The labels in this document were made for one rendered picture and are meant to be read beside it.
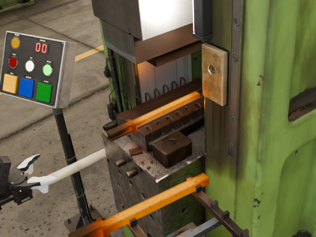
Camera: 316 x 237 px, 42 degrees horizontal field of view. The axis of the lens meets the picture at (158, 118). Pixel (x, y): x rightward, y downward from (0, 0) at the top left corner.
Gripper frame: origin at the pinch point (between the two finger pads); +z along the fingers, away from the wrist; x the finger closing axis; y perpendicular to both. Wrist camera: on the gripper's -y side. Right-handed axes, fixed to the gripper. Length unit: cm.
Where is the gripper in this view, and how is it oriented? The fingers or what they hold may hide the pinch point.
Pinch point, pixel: (48, 163)
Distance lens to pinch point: 138.8
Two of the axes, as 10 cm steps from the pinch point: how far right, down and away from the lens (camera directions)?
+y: 0.8, 8.2, 5.6
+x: 5.8, 4.2, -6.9
